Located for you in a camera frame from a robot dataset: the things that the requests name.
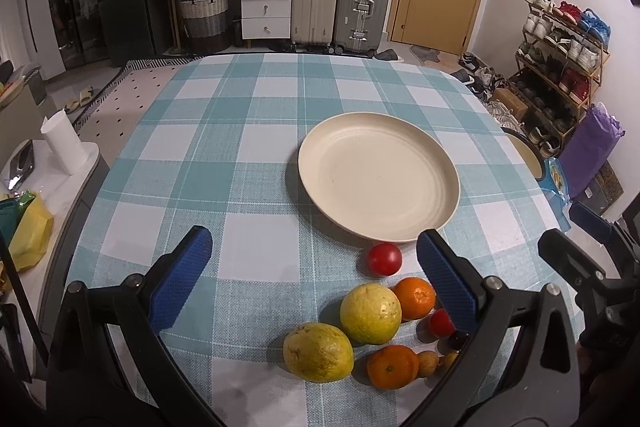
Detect dark plum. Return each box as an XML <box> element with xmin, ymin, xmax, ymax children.
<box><xmin>447</xmin><ymin>332</ymin><xmax>470</xmax><ymax>351</ymax></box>

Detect yellow plastic bag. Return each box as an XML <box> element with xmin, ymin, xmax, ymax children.
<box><xmin>9</xmin><ymin>194</ymin><xmax>53</xmax><ymax>272</ymax></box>

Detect round stool seat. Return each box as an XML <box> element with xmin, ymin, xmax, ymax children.
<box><xmin>502</xmin><ymin>128</ymin><xmax>547</xmax><ymax>182</ymax></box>

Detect small brown longan fruit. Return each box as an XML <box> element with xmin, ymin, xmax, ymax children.
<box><xmin>418</xmin><ymin>350</ymin><xmax>440</xmax><ymax>378</ymax></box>

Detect orange mandarin front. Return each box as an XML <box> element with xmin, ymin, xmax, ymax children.
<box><xmin>366</xmin><ymin>345</ymin><xmax>420</xmax><ymax>390</ymax></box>

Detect yellow-green guava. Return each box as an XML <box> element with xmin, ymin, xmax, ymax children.
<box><xmin>283</xmin><ymin>323</ymin><xmax>355</xmax><ymax>384</ymax></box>
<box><xmin>340</xmin><ymin>283</ymin><xmax>402</xmax><ymax>345</ymax></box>

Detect yellow-green guava front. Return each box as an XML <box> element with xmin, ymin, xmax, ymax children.
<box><xmin>283</xmin><ymin>323</ymin><xmax>355</xmax><ymax>384</ymax></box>

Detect wooden shoe rack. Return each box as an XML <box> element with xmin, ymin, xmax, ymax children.
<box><xmin>508</xmin><ymin>0</ymin><xmax>611</xmax><ymax>158</ymax></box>

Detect teal white checkered tablecloth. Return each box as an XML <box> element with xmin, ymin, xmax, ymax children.
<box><xmin>68</xmin><ymin>53</ymin><xmax>556</xmax><ymax>426</ymax></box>

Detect white drawer cabinet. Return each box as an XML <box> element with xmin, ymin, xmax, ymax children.
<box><xmin>241</xmin><ymin>0</ymin><xmax>292</xmax><ymax>40</ymax></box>

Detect purple bag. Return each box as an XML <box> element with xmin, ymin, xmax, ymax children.
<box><xmin>559</xmin><ymin>102</ymin><xmax>625</xmax><ymax>199</ymax></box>

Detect grey slipper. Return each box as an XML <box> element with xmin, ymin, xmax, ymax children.
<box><xmin>374</xmin><ymin>49</ymin><xmax>399</xmax><ymax>62</ymax></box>

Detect red tomato near plate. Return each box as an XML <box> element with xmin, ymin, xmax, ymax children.
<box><xmin>367</xmin><ymin>243</ymin><xmax>402</xmax><ymax>277</ymax></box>

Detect small red tomato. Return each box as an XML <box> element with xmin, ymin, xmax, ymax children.
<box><xmin>427</xmin><ymin>308</ymin><xmax>457</xmax><ymax>338</ymax></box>

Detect white paper towel roll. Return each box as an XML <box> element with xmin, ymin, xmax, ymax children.
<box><xmin>40</xmin><ymin>110</ymin><xmax>88</xmax><ymax>176</ymax></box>

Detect orange mandarin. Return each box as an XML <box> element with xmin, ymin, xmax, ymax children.
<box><xmin>393</xmin><ymin>277</ymin><xmax>436</xmax><ymax>322</ymax></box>
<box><xmin>366</xmin><ymin>345</ymin><xmax>420</xmax><ymax>390</ymax></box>

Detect cream round plate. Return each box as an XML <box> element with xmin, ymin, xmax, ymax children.
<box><xmin>297</xmin><ymin>112</ymin><xmax>461</xmax><ymax>243</ymax></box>

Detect blue patterned package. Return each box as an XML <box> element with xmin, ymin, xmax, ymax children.
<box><xmin>539</xmin><ymin>157</ymin><xmax>570</xmax><ymax>209</ymax></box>

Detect woven laundry basket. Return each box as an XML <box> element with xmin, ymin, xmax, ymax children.
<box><xmin>179</xmin><ymin>0</ymin><xmax>230</xmax><ymax>54</ymax></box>

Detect silver aluminium suitcase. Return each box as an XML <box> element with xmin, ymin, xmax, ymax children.
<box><xmin>333</xmin><ymin>0</ymin><xmax>388</xmax><ymax>57</ymax></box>

